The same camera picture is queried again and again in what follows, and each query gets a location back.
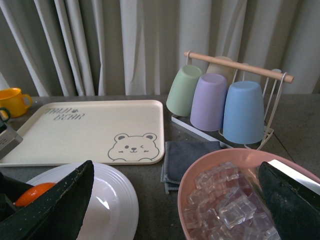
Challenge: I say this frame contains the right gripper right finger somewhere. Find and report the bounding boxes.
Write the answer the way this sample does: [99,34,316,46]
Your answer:
[258,161,320,240]

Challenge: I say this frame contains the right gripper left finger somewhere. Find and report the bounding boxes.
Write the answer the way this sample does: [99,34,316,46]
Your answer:
[0,160,95,240]

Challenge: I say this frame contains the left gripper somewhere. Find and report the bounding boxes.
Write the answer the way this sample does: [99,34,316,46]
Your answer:
[0,118,23,159]

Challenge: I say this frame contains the orange fruit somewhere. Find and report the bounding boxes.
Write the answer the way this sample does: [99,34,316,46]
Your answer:
[14,182,55,207]

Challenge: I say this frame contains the white ridged plate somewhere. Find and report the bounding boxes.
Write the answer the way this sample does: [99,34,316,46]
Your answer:
[25,162,140,240]

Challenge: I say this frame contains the yellow mug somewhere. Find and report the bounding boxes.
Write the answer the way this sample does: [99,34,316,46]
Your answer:
[0,87,33,118]

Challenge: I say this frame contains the pink bowl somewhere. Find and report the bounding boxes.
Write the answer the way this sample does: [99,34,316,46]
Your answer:
[177,148,320,240]

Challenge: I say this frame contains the clear ice cubes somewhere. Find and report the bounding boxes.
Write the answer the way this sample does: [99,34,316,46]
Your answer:
[183,162,280,240]

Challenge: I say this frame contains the beige bear tray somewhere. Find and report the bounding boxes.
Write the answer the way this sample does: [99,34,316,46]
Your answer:
[0,100,165,167]

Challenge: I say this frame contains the white pleated curtain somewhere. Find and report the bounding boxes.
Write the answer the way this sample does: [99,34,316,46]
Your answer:
[0,0,320,97]

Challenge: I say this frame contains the blue cup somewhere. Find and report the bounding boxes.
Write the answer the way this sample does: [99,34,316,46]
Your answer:
[223,81,265,145]

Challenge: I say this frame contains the grey folded cloth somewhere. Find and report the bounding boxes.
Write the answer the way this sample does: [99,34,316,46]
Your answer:
[160,141,222,195]

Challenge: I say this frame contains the lilac cup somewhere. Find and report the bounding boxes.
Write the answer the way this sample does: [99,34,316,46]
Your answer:
[190,73,227,132]

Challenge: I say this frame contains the beige cup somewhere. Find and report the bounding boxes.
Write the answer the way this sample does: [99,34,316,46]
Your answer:
[206,63,239,88]

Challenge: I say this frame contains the light green cup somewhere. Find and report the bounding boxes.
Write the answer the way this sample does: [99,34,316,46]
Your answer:
[166,64,203,117]

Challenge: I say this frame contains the white wire cup rack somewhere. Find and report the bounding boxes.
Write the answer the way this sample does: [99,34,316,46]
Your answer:
[171,50,294,150]

